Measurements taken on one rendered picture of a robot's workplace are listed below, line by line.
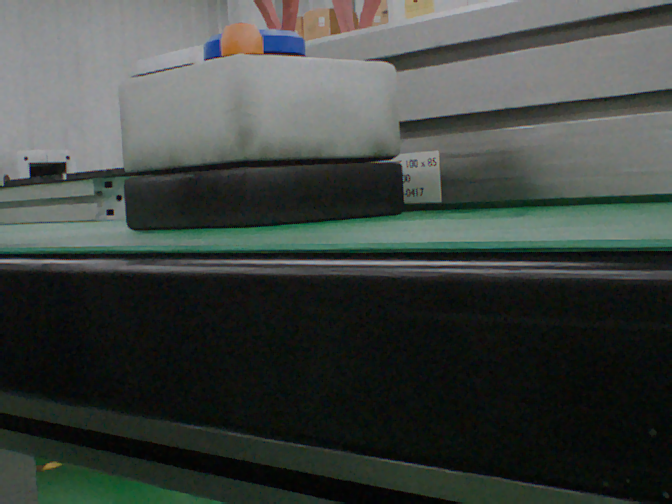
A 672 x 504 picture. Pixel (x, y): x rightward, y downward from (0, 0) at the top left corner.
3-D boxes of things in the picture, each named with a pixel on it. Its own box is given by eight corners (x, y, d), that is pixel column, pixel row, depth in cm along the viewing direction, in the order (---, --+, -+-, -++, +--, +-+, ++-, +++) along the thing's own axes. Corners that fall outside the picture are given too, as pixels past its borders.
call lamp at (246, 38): (212, 58, 36) (210, 24, 36) (246, 60, 37) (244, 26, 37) (238, 52, 35) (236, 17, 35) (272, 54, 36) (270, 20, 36)
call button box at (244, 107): (123, 230, 41) (112, 71, 41) (305, 216, 48) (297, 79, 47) (248, 227, 35) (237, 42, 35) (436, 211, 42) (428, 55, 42)
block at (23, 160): (-23, 219, 152) (-27, 155, 151) (49, 215, 159) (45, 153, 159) (5, 218, 144) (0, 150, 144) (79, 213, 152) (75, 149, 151)
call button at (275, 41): (185, 90, 41) (182, 39, 41) (263, 92, 43) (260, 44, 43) (248, 77, 38) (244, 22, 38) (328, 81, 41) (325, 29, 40)
